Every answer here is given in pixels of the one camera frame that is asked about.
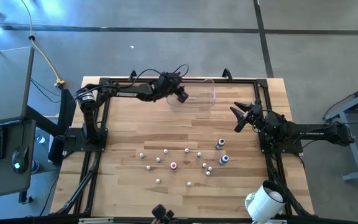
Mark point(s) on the clear plastic bin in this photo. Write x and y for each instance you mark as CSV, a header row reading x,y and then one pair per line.
x,y
200,93

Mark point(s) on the silver aluminium bar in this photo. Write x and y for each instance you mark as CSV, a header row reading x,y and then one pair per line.
x,y
95,220

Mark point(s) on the small black camera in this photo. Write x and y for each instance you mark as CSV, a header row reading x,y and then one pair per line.
x,y
162,214

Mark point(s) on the black table clamp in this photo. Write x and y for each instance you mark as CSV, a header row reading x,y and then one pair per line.
x,y
132,75
227,74

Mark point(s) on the grey desk top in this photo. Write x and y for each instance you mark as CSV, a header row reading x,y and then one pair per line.
x,y
5,84

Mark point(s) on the white cylindrical lamp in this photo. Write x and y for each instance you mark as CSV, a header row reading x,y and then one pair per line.
x,y
264,203

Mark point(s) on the black desk stand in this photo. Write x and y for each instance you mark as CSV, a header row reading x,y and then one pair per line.
x,y
42,119

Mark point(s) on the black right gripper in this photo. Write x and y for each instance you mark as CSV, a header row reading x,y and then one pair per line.
x,y
254,115

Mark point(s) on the black computer mouse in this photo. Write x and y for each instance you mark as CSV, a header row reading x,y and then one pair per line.
x,y
20,158

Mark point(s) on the black aluminium table frame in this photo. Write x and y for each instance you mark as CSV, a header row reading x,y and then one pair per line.
x,y
228,80

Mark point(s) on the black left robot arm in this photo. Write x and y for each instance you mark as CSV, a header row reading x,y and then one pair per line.
x,y
126,93

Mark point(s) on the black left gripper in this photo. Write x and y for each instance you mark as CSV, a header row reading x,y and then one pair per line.
x,y
169,83

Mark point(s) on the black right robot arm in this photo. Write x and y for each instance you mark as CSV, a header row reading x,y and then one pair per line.
x,y
309,133

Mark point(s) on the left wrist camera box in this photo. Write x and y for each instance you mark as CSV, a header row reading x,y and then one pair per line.
x,y
183,97

